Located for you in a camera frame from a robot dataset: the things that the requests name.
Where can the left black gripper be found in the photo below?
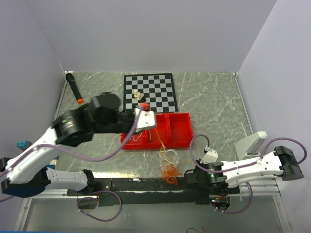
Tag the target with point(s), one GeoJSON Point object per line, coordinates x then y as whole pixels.
{"type": "Point", "coordinates": [131, 112]}

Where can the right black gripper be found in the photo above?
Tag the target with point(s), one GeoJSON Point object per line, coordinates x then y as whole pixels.
{"type": "Point", "coordinates": [199, 163]}

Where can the red three-compartment bin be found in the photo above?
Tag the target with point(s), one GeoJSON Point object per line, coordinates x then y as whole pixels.
{"type": "Point", "coordinates": [173, 131]}

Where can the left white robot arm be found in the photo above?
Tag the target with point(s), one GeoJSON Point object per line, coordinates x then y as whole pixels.
{"type": "Point", "coordinates": [27, 175]}

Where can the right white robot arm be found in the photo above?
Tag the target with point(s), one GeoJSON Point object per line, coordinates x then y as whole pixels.
{"type": "Point", "coordinates": [223, 175]}

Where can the cream chess piece short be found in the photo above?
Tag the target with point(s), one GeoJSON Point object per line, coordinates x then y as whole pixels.
{"type": "Point", "coordinates": [139, 97]}

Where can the black marker orange cap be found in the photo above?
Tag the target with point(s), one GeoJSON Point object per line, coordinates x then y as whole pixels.
{"type": "Point", "coordinates": [71, 81]}

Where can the white grey stand device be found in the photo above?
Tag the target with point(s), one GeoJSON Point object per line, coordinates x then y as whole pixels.
{"type": "Point", "coordinates": [250, 146]}

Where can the black white chessboard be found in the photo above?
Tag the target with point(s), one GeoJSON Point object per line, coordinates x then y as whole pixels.
{"type": "Point", "coordinates": [158, 89]}

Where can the blue lego bricks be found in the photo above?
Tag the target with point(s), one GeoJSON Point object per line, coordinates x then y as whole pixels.
{"type": "Point", "coordinates": [52, 165]}

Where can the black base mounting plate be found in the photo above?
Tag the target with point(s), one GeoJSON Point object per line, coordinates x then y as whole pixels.
{"type": "Point", "coordinates": [154, 191]}

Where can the blue brown toy block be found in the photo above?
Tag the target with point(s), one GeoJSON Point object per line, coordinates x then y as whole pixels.
{"type": "Point", "coordinates": [23, 145]}

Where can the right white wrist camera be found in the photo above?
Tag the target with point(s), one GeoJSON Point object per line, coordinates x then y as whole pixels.
{"type": "Point", "coordinates": [210, 156]}

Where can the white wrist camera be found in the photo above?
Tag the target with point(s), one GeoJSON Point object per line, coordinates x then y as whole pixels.
{"type": "Point", "coordinates": [146, 120]}
{"type": "Point", "coordinates": [210, 156]}

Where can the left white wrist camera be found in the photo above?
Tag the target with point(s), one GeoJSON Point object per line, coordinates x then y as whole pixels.
{"type": "Point", "coordinates": [146, 120]}

